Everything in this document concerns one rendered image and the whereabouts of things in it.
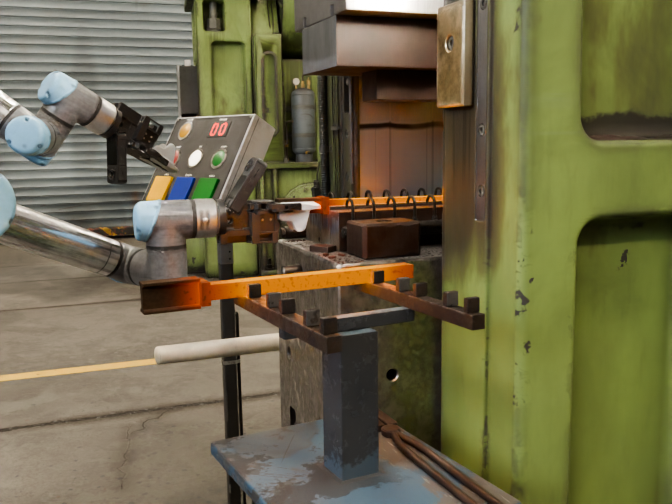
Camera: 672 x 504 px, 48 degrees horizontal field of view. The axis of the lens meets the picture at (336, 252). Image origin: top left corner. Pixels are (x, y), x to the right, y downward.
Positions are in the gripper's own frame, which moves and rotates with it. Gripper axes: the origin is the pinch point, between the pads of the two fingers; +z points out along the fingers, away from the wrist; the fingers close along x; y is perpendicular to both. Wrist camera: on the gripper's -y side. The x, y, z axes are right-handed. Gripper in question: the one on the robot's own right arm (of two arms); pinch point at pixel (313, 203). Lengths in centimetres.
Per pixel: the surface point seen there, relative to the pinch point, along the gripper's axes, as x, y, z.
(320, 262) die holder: 13.2, 10.0, -3.4
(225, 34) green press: -468, -100, 93
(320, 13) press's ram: -0.5, -37.4, 2.2
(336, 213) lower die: 6.4, 1.6, 2.6
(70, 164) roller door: -787, 9, -19
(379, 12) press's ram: 12.1, -36.0, 9.2
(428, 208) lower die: 7.6, 1.3, 22.3
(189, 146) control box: -60, -12, -14
